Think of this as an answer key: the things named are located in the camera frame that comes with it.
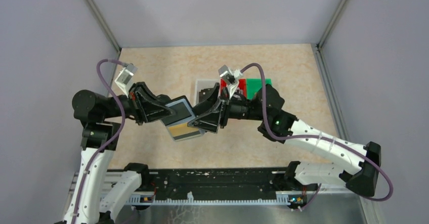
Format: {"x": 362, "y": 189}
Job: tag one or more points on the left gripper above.
{"x": 134, "y": 103}

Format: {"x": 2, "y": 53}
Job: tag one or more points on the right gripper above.
{"x": 223, "y": 108}

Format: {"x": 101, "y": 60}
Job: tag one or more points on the gold card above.
{"x": 182, "y": 131}

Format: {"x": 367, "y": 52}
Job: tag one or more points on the black leather card holder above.
{"x": 183, "y": 111}

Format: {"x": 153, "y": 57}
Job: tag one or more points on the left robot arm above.
{"x": 103, "y": 119}

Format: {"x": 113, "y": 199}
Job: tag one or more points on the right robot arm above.
{"x": 354, "y": 166}

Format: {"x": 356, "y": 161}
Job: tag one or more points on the white plastic bin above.
{"x": 201, "y": 88}

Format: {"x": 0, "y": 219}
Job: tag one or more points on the red plastic bin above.
{"x": 242, "y": 88}

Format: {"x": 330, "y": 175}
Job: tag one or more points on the green plastic bin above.
{"x": 253, "y": 85}

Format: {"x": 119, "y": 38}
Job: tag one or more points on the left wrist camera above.
{"x": 124, "y": 80}

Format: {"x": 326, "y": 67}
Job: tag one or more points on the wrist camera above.
{"x": 124, "y": 80}
{"x": 231, "y": 78}

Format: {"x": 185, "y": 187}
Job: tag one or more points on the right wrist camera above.
{"x": 231, "y": 78}

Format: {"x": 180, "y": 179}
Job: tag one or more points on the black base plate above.
{"x": 223, "y": 184}

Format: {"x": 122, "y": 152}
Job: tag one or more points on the aluminium frame rail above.
{"x": 105, "y": 190}

